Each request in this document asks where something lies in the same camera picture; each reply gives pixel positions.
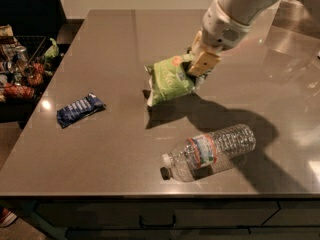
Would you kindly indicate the green jalapeno chip bag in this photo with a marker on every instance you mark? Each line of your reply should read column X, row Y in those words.
column 169, row 80

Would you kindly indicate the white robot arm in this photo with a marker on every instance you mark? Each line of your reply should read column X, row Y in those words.
column 257, row 7

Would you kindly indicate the blue snack packet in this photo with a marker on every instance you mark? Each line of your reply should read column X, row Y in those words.
column 79, row 109

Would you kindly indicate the dark drawer with handle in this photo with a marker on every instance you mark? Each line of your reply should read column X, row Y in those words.
column 160, row 214

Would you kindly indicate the black wire snack basket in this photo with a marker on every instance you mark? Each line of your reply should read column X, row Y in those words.
column 24, row 72

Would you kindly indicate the red and white shoe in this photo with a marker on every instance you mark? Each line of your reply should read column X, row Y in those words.
column 6, row 218

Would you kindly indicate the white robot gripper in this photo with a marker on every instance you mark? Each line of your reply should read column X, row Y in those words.
column 220, row 30

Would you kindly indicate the green bag in basket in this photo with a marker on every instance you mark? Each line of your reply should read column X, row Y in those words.
column 52, row 51

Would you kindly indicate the clear plastic water bottle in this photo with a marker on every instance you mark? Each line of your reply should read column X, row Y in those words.
column 207, row 153

